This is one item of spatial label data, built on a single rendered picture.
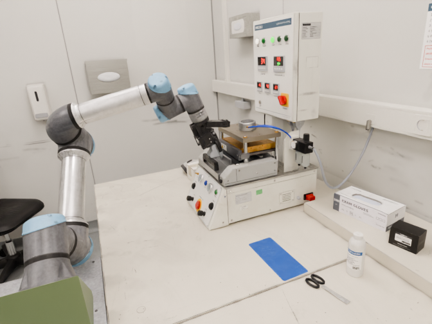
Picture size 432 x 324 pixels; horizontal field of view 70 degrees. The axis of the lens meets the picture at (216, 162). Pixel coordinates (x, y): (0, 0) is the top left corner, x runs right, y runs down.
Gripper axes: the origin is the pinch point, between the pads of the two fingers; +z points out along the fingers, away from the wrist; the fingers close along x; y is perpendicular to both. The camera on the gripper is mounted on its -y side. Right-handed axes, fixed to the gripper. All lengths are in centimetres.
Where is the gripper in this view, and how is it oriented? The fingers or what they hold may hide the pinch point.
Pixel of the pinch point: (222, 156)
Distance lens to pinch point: 139.7
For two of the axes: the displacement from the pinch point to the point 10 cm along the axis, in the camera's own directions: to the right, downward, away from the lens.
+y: -8.5, 4.9, -2.0
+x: 3.7, 2.9, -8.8
